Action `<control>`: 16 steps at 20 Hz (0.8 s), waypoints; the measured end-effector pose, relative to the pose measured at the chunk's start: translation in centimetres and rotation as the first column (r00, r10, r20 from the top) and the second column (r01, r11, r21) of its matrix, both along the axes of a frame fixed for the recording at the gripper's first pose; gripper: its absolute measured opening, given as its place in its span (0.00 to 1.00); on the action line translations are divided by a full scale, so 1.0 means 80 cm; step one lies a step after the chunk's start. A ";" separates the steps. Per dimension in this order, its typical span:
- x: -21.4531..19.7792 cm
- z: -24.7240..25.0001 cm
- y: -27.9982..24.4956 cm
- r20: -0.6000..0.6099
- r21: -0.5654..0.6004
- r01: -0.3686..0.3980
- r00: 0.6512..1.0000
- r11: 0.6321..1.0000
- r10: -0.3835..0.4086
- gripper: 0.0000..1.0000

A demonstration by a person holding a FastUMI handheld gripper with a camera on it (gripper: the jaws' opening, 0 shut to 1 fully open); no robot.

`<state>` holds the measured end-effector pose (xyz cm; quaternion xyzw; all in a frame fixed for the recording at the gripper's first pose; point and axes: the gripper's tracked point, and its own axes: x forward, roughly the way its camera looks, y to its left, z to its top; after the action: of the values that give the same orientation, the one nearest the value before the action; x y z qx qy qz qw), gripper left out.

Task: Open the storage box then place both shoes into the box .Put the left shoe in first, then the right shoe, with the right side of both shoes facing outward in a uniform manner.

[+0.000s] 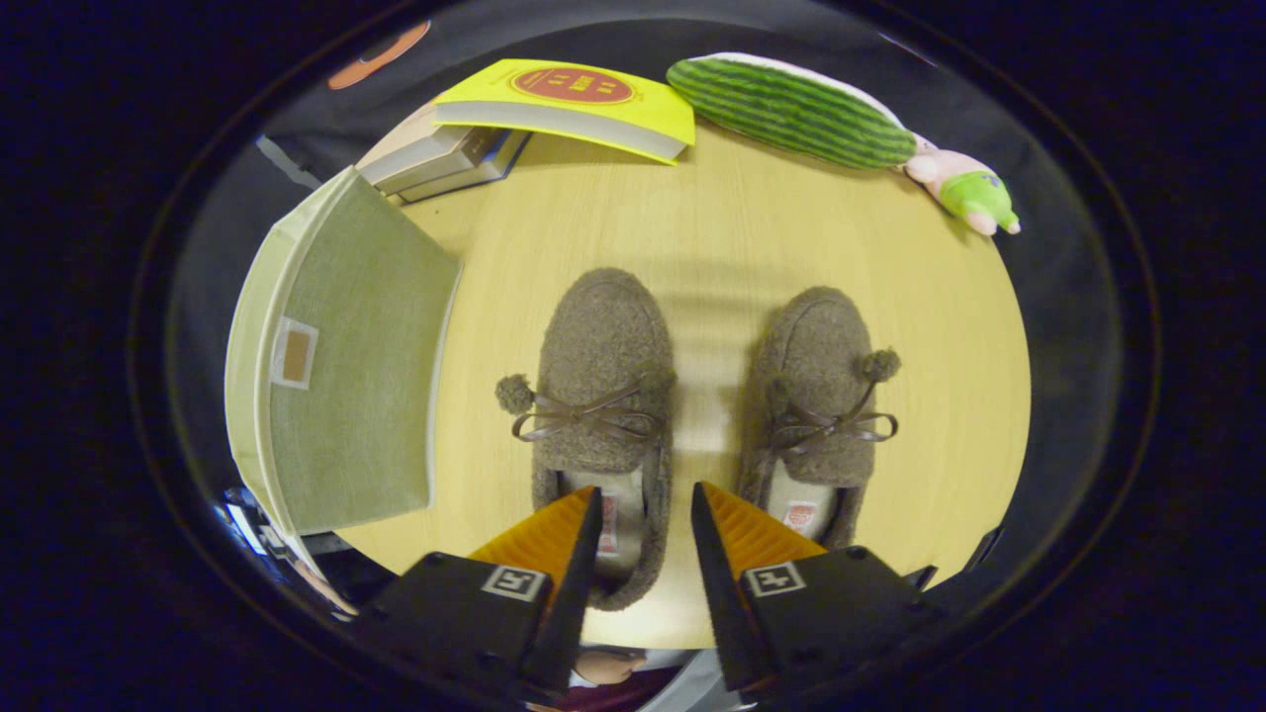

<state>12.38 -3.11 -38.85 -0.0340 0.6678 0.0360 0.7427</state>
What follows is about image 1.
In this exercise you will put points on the watermelon slice plush toy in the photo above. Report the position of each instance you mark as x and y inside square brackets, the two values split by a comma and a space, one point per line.
[791, 109]

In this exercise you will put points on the green fabric storage box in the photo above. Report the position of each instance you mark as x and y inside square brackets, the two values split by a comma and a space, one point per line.
[356, 376]

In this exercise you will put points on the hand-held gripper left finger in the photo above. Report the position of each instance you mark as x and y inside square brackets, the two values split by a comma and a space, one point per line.
[465, 613]

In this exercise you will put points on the blue cover book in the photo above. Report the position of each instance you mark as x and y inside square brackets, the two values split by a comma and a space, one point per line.
[475, 173]

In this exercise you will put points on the brown fuzzy shoe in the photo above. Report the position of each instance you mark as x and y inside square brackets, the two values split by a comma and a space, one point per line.
[603, 336]
[816, 346]

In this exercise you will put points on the pink and green plush toy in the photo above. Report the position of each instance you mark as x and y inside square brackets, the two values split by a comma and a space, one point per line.
[969, 193]

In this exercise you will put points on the person's clothing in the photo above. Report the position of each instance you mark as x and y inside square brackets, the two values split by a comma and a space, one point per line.
[633, 692]

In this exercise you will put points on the yellow book with red circle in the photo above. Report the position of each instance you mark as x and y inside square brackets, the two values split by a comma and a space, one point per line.
[574, 89]

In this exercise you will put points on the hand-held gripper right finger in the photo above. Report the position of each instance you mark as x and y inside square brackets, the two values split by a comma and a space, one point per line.
[821, 613]

